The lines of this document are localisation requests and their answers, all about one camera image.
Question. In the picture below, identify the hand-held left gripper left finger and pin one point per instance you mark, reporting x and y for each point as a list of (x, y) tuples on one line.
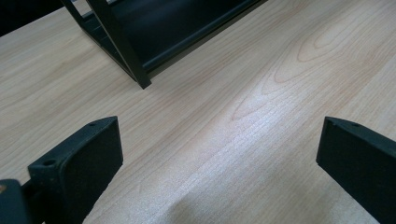
[(84, 165)]

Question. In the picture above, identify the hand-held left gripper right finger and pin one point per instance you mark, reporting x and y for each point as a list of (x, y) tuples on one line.
[(361, 161)]

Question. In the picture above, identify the black two-tier metal rack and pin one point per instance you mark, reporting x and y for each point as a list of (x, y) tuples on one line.
[(162, 28)]

